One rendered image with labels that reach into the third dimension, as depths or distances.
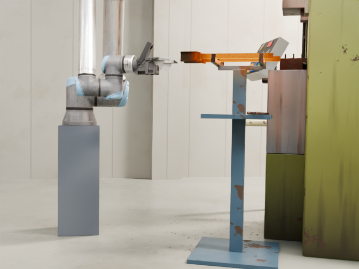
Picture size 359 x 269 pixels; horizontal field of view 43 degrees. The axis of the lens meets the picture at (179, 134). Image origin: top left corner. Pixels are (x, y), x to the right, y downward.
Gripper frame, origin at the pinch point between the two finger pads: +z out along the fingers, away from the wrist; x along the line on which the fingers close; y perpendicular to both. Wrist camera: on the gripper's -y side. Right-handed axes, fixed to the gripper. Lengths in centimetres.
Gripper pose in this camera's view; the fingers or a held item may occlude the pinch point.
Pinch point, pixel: (174, 59)
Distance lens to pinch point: 226.7
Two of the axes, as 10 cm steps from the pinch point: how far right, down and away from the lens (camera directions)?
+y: -0.2, 10.0, 0.5
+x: -2.4, 0.4, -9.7
